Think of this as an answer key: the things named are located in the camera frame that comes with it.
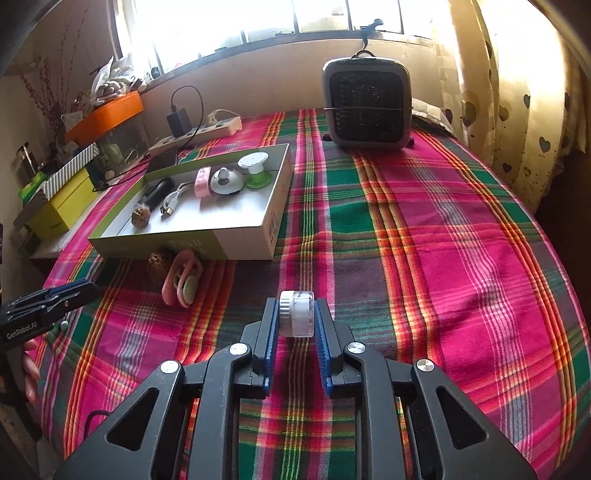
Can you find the grey fan heater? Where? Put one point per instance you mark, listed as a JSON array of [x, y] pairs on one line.
[[364, 101]]

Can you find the black bike light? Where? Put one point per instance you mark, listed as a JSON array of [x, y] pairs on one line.
[[157, 191]]

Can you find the grey striped box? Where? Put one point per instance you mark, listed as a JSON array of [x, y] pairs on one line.
[[74, 166]]

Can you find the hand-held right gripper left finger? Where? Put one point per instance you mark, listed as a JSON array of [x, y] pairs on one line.
[[272, 332]]

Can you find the green tissue pack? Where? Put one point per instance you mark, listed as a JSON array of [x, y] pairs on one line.
[[34, 184]]

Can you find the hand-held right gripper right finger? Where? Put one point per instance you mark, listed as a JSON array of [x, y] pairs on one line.
[[322, 337]]

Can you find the pile of white plastic bags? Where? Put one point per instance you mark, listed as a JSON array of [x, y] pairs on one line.
[[113, 83]]

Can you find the pink oval case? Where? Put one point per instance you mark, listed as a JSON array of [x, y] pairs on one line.
[[168, 293]]

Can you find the clear plastic tank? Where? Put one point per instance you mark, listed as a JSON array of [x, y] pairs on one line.
[[122, 143]]

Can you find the pink plastic clip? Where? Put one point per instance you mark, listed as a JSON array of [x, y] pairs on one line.
[[202, 183]]

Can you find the dark metal cup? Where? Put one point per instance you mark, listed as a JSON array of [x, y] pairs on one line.
[[27, 159]]

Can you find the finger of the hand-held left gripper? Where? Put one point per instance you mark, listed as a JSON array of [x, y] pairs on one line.
[[74, 286], [78, 301]]

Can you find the small white jar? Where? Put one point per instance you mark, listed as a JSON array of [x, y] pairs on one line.
[[298, 314]]

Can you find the white dome gadget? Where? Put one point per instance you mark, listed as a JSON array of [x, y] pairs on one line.
[[226, 182]]

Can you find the black charger adapter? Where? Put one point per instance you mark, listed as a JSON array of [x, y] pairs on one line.
[[179, 121]]

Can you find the green white cardboard box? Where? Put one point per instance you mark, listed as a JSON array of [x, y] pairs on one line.
[[221, 217]]

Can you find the plaid blanket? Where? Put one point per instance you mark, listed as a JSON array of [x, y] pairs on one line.
[[438, 254]]

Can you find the black smartphone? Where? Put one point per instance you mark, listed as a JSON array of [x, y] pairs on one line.
[[164, 161]]

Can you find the yellow box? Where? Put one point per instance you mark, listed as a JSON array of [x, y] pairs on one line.
[[64, 203]]

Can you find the cream heart print curtain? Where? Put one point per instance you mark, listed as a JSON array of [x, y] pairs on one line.
[[508, 92]]

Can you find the person's left hand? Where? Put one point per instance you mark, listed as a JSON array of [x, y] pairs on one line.
[[31, 369]]

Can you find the orange box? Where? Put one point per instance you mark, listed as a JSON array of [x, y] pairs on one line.
[[106, 117]]

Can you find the white power strip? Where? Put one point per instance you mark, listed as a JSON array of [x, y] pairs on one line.
[[217, 127]]

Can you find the brown walnut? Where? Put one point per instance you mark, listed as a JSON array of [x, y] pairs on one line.
[[160, 266], [141, 217]]

